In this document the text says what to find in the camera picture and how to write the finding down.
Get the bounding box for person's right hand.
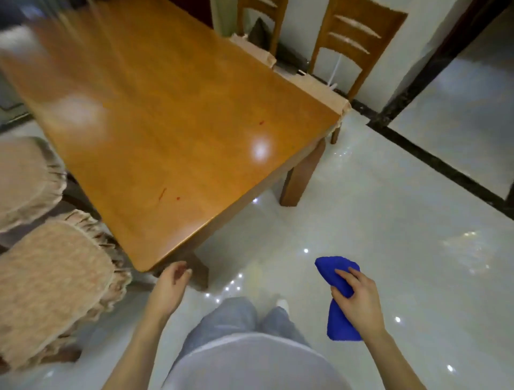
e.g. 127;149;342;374
330;267;387;342

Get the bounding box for person's left hand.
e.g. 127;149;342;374
154;261;193;320

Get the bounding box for blue cleaning cloth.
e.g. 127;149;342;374
314;256;364;342

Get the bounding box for person's right forearm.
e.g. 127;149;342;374
361;329;427;390

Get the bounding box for person's left forearm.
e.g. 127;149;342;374
102;309;177;390

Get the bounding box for grey trousers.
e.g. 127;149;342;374
169;297;312;364

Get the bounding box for white shirt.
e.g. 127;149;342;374
162;331;355;390

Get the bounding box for beige ruffled chair cover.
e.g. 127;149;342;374
0;209;133;371
0;136;68;234

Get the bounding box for wooden dining table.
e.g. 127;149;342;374
0;0;342;292

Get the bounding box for wooden slat-back chair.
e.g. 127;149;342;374
308;0;409;144
236;0;289;56

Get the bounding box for white cable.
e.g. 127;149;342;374
327;54;343;88

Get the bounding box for dark door frame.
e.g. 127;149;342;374
367;0;511;129

